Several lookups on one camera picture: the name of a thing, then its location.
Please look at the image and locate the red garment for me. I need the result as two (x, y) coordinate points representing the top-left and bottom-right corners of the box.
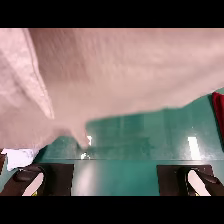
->
(211, 91), (224, 134)

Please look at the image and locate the white garment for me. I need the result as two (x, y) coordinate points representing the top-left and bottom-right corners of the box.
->
(1, 147), (40, 172)

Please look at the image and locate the pink garment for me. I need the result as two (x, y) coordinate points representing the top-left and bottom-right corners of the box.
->
(0, 27), (224, 150)

